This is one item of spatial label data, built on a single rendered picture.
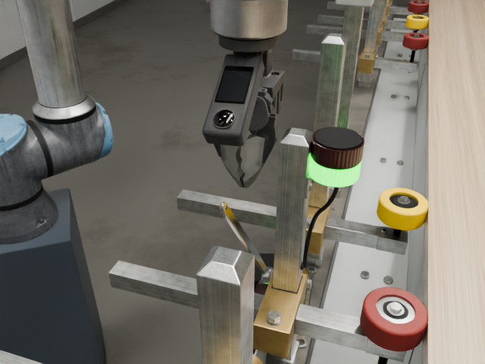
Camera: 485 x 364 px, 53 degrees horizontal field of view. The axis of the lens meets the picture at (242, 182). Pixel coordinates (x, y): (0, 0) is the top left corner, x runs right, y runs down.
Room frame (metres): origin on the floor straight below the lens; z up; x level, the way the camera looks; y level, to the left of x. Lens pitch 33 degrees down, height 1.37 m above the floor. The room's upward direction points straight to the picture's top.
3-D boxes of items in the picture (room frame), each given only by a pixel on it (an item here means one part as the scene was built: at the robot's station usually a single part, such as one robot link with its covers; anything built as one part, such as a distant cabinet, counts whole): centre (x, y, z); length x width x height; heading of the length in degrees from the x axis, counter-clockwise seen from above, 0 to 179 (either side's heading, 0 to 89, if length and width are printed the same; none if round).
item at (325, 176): (0.49, -0.11, 1.08); 0.06 x 0.06 x 0.02
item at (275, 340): (0.49, -0.06, 0.85); 0.14 x 0.06 x 0.05; 162
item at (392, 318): (0.43, -0.19, 0.85); 0.08 x 0.08 x 0.11
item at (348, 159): (0.49, -0.11, 1.10); 0.06 x 0.06 x 0.02
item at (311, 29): (1.91, -0.47, 0.83); 0.44 x 0.03 x 0.04; 72
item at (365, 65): (1.68, -0.44, 0.80); 0.14 x 0.06 x 0.05; 162
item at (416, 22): (1.85, -0.66, 0.85); 0.08 x 0.08 x 0.11
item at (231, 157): (0.59, 0.01, 1.04); 0.06 x 0.03 x 0.09; 162
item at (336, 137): (0.49, -0.11, 1.00); 0.06 x 0.06 x 0.22; 72
